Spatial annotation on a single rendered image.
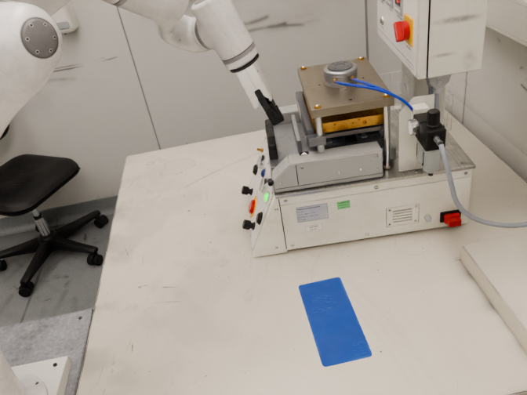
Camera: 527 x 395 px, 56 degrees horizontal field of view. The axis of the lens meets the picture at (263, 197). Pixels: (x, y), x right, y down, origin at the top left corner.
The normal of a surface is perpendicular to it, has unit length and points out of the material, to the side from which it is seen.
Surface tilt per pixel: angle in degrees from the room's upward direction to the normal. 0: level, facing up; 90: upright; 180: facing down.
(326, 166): 90
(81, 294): 0
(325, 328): 0
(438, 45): 90
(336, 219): 90
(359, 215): 90
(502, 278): 0
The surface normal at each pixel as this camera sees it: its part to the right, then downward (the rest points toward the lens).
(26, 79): 0.36, 0.80
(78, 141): 0.13, 0.54
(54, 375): -0.15, -0.86
